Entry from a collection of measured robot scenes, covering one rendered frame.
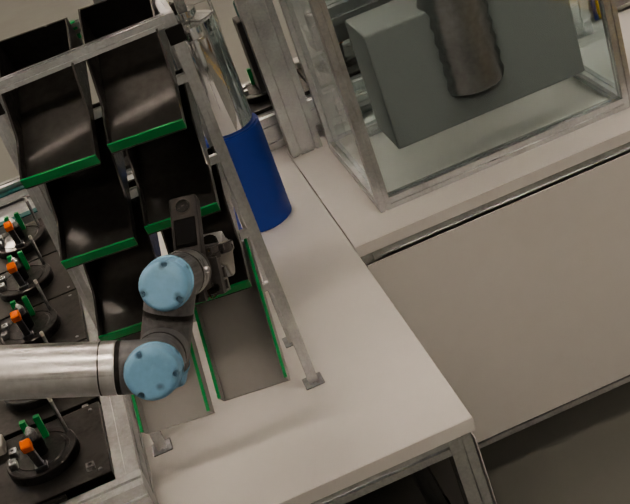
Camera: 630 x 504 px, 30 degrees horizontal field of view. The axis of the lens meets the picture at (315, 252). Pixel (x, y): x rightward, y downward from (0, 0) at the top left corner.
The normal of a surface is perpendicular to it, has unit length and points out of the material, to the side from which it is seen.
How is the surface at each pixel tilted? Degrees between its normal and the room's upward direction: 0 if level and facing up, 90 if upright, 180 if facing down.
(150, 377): 69
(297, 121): 90
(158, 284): 65
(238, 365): 45
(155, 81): 25
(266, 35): 90
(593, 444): 0
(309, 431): 0
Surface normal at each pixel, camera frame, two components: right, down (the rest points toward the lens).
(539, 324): 0.26, 0.42
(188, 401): -0.14, -0.24
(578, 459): -0.30, -0.82
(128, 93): -0.23, -0.55
